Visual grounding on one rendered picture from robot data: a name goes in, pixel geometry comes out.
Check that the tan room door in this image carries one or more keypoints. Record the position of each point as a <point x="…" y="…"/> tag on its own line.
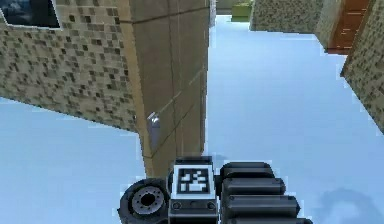
<point x="166" y="83"/>

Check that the orange brown room door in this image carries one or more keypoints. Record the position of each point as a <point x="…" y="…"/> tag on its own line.
<point x="348" y="25"/>

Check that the green cabinet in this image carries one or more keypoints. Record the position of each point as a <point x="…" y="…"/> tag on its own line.
<point x="241" y="11"/>

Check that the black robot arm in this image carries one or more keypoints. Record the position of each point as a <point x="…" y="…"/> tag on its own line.
<point x="246" y="193"/>

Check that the white framed dark window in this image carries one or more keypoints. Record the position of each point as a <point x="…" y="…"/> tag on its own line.
<point x="30" y="12"/>

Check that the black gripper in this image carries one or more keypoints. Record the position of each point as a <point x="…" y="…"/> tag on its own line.
<point x="145" y="201"/>

